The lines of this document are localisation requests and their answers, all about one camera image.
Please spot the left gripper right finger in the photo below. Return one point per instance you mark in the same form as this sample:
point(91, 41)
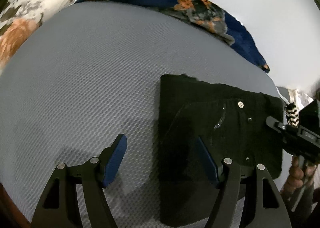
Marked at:
point(263, 205)

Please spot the black pants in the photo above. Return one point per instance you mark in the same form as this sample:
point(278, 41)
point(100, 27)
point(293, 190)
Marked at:
point(199, 125)

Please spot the right hand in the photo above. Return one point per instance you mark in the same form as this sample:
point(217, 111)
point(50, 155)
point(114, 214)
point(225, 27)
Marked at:
point(298, 177)

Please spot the white floral pillow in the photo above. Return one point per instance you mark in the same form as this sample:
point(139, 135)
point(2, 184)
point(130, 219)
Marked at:
point(20, 18)

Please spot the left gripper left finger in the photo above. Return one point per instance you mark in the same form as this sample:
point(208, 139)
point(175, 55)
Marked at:
point(58, 204)

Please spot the blue floral blanket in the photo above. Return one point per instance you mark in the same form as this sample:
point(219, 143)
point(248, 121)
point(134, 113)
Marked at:
point(210, 17)

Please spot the grey textured bed sheet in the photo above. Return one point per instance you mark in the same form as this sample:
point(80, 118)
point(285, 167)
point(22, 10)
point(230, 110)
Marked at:
point(90, 73)

